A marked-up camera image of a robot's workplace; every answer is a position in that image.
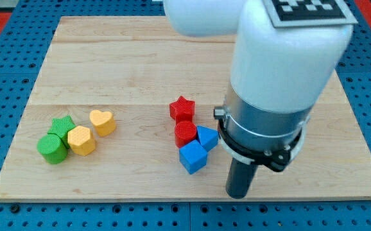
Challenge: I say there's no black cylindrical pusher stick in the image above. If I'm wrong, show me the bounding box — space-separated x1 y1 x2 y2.
225 158 258 199

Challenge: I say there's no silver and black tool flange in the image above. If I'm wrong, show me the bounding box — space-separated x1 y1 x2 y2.
214 85 311 172

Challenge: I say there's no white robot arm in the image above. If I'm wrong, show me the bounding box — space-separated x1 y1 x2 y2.
163 0 356 199

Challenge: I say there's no blue triangle block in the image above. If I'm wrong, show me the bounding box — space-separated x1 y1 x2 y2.
196 126 218 151

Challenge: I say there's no red star block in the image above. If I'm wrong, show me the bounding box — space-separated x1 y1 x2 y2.
169 96 195 124

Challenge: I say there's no green star block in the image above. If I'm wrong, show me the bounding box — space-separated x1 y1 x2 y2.
47 115 76 149

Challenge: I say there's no blue cube block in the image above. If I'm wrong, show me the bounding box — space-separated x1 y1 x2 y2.
179 140 208 175

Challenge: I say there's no red cylinder block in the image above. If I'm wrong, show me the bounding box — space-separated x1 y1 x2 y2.
175 121 197 148

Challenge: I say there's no black white fiducial marker tag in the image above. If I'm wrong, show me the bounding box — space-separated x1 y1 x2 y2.
263 0 358 28

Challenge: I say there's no yellow heart block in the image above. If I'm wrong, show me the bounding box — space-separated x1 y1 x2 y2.
89 110 116 137

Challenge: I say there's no wooden board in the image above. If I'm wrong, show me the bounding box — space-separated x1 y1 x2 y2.
0 17 371 203

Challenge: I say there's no yellow hexagon block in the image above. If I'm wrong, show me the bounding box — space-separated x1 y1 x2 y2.
67 126 96 156

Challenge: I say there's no green cylinder block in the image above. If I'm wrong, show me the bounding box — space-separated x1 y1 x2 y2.
37 134 68 164

